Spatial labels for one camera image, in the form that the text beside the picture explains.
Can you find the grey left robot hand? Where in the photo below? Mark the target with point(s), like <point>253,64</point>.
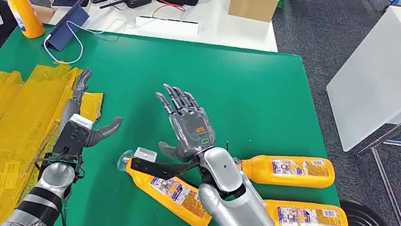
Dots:
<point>80,87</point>

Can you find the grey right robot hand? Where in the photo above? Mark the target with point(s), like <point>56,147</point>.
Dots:
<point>193,131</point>

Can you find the orange bottle with label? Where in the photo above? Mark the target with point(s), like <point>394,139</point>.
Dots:
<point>169,197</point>
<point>309,221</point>
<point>289,171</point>

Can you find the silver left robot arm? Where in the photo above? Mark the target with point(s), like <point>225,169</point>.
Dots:
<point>54,179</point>

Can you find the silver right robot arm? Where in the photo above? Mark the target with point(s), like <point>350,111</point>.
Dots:
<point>239,218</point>

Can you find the smartphone with pale screen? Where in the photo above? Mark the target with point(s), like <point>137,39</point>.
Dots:
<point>66,2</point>

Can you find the blue tablet cover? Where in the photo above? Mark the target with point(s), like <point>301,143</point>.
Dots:
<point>68,28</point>

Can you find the green table board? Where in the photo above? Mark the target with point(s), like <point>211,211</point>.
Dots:
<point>249,96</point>

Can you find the white power strip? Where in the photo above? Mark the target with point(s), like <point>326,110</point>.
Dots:
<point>166,25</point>

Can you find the large white table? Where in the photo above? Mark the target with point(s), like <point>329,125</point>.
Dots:
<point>389,71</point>

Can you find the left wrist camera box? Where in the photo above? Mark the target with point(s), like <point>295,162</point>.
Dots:
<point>72,137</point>

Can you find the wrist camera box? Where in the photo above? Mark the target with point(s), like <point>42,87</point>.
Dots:
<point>72,137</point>
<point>149,167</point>

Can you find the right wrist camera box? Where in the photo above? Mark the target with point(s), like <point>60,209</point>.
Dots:
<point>149,167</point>

